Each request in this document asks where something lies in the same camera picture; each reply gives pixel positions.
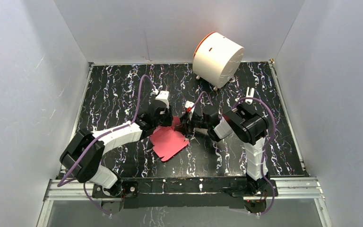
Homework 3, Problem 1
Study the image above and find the white cylindrical container orange rim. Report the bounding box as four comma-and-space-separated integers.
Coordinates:
192, 32, 245, 90

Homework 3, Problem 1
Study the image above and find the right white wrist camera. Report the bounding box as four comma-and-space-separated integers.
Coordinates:
184, 101, 195, 119

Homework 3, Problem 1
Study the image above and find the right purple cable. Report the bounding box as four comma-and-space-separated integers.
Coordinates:
188, 91, 277, 217

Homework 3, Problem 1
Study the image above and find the purple cable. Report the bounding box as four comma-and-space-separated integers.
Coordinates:
57, 74, 157, 217
188, 91, 277, 217

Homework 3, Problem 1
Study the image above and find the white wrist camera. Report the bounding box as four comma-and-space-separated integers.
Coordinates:
155, 91, 169, 108
184, 101, 195, 119

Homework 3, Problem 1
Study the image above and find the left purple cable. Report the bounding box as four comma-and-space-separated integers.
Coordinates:
57, 74, 157, 217

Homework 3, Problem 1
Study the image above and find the pink paper box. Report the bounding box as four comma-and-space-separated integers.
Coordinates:
149, 116, 189, 162

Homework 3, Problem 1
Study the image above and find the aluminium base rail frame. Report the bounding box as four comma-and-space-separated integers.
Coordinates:
37, 177, 331, 227

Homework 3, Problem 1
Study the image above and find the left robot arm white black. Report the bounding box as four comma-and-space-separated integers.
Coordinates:
60, 100, 173, 197

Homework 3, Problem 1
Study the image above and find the small white plastic clip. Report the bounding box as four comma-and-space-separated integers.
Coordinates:
245, 87, 255, 105

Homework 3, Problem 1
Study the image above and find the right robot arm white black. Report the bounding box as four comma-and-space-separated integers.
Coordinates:
175, 102, 269, 196

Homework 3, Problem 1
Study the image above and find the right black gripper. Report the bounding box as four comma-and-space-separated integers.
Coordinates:
173, 111, 210, 136

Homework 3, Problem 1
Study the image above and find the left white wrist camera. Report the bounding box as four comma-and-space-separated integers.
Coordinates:
155, 91, 169, 108

